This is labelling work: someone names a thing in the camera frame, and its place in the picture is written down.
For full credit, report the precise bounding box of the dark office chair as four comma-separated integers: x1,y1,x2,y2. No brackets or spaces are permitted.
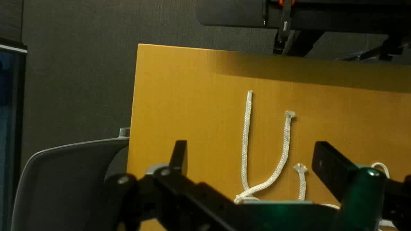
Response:
11,126,133,231

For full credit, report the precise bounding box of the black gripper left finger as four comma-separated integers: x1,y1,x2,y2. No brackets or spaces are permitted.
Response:
102,140,259,231

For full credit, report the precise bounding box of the black breadboard mounting table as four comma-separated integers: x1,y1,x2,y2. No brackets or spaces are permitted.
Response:
197,0,411,61

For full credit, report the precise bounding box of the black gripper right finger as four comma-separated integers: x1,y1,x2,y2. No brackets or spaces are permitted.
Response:
311,140,411,231

